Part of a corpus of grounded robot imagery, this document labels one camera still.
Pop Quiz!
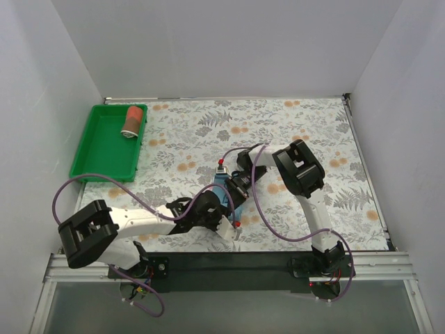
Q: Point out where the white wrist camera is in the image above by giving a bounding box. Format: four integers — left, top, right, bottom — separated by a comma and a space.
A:
216, 216, 242, 241
216, 159, 228, 175

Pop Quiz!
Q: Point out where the green plastic tray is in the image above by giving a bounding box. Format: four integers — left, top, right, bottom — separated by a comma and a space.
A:
70, 104, 147, 182

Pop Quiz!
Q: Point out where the blue towel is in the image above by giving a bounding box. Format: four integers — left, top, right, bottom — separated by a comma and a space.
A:
211, 173, 245, 221

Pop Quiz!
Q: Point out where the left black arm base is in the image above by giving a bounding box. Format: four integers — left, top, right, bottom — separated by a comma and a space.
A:
118, 255, 170, 280

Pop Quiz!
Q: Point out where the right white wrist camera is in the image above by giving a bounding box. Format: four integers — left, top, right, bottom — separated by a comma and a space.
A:
216, 159, 228, 175

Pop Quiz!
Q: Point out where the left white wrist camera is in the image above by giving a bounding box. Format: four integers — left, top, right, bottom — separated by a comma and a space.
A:
216, 216, 242, 241

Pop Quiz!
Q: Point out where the floral table mat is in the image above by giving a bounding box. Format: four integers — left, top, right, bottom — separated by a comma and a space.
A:
81, 98, 388, 252

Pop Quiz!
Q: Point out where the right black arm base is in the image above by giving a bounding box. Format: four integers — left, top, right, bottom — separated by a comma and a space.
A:
287, 252, 355, 278

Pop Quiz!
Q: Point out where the orange brown bear towel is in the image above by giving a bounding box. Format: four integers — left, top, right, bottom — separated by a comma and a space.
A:
121, 106, 143, 138

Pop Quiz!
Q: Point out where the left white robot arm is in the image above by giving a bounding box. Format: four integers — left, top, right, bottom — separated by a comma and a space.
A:
58, 191, 236, 270

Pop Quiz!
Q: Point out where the aluminium frame rail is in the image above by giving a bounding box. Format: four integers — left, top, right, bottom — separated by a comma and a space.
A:
31, 251, 433, 333

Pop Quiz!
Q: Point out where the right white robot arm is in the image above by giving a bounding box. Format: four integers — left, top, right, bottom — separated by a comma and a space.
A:
224, 140, 346, 274

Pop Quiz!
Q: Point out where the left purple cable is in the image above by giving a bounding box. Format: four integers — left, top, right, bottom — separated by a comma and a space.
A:
51, 173, 241, 318

